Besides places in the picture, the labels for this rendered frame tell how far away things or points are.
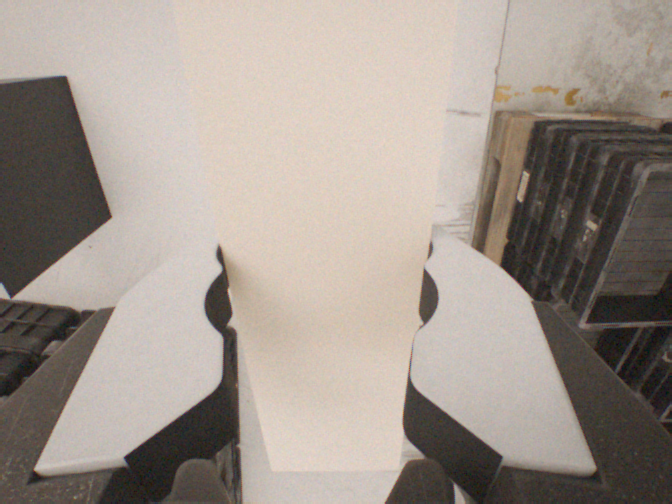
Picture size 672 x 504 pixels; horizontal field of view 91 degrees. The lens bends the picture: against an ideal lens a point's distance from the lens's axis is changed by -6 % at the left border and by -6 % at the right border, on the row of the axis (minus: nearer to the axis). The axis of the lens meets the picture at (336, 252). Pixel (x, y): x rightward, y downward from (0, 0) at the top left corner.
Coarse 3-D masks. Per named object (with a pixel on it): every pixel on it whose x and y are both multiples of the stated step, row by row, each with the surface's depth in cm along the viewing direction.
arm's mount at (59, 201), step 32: (0, 96) 35; (32, 96) 39; (64, 96) 44; (0, 128) 35; (32, 128) 39; (64, 128) 44; (0, 160) 35; (32, 160) 39; (64, 160) 44; (0, 192) 35; (32, 192) 39; (64, 192) 45; (96, 192) 51; (0, 224) 35; (32, 224) 40; (64, 224) 45; (96, 224) 51; (0, 256) 35; (32, 256) 40
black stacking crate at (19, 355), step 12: (0, 348) 53; (12, 348) 53; (0, 360) 52; (12, 360) 52; (24, 360) 53; (36, 360) 54; (0, 372) 50; (12, 372) 51; (24, 372) 53; (0, 384) 49; (12, 384) 50; (0, 396) 48
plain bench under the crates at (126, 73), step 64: (0, 0) 40; (64, 0) 40; (128, 0) 40; (0, 64) 43; (64, 64) 44; (128, 64) 44; (128, 128) 48; (192, 128) 48; (448, 128) 48; (128, 192) 53; (192, 192) 53; (448, 192) 53; (64, 256) 59; (128, 256) 59; (256, 448) 88
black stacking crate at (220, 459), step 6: (42, 354) 54; (48, 354) 53; (42, 360) 54; (24, 378) 50; (222, 450) 65; (216, 456) 59; (222, 456) 65; (216, 462) 60; (222, 462) 66; (222, 468) 66; (222, 474) 67; (222, 480) 70; (228, 480) 72; (228, 486) 73
